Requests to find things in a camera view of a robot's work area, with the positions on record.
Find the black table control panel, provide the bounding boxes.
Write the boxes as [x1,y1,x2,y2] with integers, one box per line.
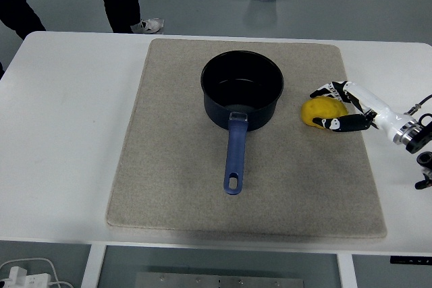
[390,256,432,265]

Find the person in dark trousers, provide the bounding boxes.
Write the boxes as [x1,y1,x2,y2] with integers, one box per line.
[0,0,47,41]

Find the beige fabric mat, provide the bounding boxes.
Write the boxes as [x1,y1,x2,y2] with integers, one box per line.
[106,38,388,239]

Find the white power adapter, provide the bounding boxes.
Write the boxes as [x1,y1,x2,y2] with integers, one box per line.
[0,266,51,288]

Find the white cable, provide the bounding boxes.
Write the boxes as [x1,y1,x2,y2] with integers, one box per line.
[0,257,74,288]

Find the white table leg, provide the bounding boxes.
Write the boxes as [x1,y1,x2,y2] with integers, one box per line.
[337,253,358,288]
[80,243,107,288]

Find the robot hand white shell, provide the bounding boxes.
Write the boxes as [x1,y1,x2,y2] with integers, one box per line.
[309,80,411,142]

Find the blue pot with handle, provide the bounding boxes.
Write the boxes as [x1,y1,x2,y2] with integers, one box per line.
[200,50,285,196]

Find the grey metal plate with screws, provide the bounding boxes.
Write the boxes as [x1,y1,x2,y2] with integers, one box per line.
[134,271,306,288]

